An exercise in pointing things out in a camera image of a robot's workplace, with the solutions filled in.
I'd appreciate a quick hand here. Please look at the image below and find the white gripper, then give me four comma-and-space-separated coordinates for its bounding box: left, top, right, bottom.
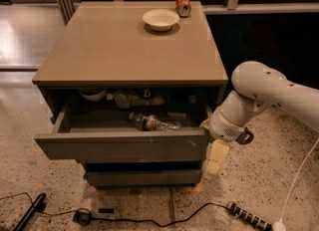
200, 108, 254, 174

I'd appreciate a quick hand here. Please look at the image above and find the clear plastic water bottle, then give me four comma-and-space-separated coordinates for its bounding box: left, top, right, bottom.
129, 113, 181, 131

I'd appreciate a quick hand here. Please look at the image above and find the green snack bag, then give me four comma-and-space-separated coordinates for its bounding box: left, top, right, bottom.
113, 90, 165, 109

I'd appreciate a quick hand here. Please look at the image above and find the grey bottom drawer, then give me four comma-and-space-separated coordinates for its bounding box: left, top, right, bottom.
86, 169, 202, 187

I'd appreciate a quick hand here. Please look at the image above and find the grey top drawer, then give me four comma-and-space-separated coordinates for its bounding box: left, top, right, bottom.
35, 89, 210, 163

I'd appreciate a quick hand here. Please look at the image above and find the white bowl in drawer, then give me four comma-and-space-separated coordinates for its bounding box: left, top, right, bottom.
79, 89, 106, 102

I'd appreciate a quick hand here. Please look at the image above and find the black power adapter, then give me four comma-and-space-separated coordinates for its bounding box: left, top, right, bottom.
73, 208, 92, 226

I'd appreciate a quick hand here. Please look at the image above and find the green yellow sponge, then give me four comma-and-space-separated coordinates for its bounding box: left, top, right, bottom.
167, 112, 187, 118

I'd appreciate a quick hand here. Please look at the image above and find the black power cable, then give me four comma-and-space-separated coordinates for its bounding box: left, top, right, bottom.
0, 191, 230, 228

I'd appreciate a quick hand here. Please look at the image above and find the small black floor plate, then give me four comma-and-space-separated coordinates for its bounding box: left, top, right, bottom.
99, 208, 114, 213

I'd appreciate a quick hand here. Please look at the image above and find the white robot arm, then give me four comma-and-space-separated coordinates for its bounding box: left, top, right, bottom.
200, 61, 319, 174

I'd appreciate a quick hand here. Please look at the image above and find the grey drawer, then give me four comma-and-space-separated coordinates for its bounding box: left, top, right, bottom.
35, 89, 210, 163
86, 169, 202, 187

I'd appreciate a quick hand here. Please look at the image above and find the orange soda can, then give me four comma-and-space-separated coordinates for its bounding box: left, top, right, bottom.
175, 0, 191, 17

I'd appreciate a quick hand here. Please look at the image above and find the white bowl on cabinet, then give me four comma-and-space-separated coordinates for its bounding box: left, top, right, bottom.
143, 9, 179, 32

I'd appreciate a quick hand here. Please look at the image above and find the black power strip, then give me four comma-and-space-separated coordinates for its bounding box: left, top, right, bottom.
226, 201, 272, 231

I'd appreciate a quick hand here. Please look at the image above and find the black bar on floor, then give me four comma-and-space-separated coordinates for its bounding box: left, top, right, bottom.
13, 193, 46, 231

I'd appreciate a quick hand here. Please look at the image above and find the white cable with plug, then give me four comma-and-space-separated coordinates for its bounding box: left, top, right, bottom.
272, 138, 319, 231

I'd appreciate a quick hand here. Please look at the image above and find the grey drawer cabinet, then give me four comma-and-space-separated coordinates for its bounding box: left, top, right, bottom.
33, 2, 228, 174

